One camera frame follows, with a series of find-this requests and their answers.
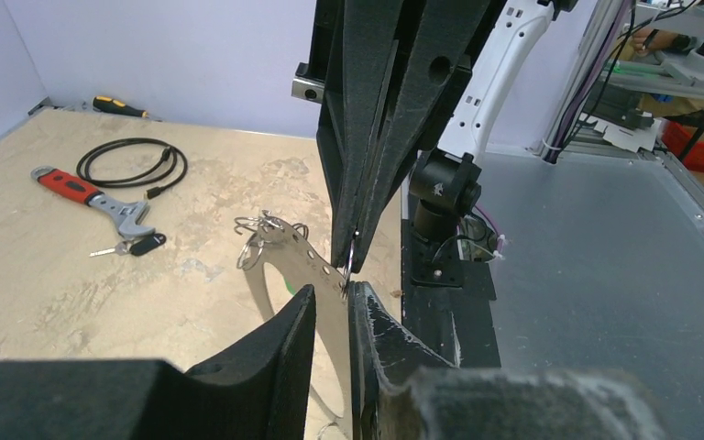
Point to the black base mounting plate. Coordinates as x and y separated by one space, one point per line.
446 293

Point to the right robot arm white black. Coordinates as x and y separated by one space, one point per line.
514 34

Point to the red handled adjustable wrench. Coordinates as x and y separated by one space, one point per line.
126 217

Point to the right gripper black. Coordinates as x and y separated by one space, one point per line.
387 75

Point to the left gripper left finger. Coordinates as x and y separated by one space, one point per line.
255 389

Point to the black fob key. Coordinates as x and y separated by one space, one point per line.
138 248

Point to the person at desk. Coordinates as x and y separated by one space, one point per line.
649 40

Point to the grey teleoperation device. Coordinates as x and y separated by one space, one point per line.
662 73

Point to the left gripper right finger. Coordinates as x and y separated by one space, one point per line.
405 390

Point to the yellow black screwdriver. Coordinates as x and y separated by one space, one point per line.
111 106

